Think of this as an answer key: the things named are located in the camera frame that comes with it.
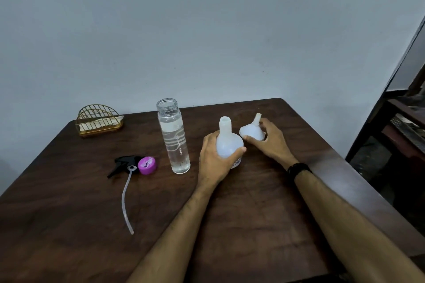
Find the person's right hand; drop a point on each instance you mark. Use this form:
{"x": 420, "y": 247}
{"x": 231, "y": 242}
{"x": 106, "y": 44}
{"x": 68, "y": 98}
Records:
{"x": 274, "y": 146}

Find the person's left hand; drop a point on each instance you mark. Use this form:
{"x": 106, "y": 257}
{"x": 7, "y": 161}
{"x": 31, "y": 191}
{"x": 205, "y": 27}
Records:
{"x": 209, "y": 163}

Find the person's left thumb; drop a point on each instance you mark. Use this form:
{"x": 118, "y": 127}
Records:
{"x": 238, "y": 154}

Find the person's right thumb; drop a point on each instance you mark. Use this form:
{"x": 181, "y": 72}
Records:
{"x": 251, "y": 142}

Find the white plastic funnel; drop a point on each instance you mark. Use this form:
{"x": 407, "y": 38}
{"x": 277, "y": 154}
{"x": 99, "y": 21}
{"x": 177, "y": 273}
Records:
{"x": 252, "y": 131}

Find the white plastic spray bottle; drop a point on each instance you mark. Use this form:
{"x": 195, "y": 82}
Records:
{"x": 228, "y": 142}

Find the person's right forearm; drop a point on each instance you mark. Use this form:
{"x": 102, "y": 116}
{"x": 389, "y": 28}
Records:
{"x": 345, "y": 226}

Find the person's left forearm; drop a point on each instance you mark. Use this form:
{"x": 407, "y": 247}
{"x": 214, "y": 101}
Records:
{"x": 179, "y": 233}

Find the black wristband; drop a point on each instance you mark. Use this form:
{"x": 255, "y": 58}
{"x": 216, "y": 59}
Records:
{"x": 298, "y": 170}

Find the clear plastic water bottle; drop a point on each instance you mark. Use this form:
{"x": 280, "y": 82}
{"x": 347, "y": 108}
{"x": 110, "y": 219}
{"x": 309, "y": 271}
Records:
{"x": 174, "y": 140}

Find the purple bottle cap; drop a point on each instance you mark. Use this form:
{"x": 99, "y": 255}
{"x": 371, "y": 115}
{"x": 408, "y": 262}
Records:
{"x": 147, "y": 165}

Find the black spray trigger with tube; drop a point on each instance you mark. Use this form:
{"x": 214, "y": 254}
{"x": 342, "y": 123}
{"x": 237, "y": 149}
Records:
{"x": 124, "y": 161}

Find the dark wooden shelf unit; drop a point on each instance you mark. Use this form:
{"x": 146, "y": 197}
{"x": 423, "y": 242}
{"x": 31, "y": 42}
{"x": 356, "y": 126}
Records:
{"x": 391, "y": 146}

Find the white paper napkins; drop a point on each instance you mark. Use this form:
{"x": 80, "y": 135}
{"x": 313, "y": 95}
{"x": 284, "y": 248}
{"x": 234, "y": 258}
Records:
{"x": 99, "y": 123}

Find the grey metal grate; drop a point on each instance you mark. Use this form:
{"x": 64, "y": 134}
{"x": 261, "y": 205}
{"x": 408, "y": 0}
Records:
{"x": 410, "y": 135}

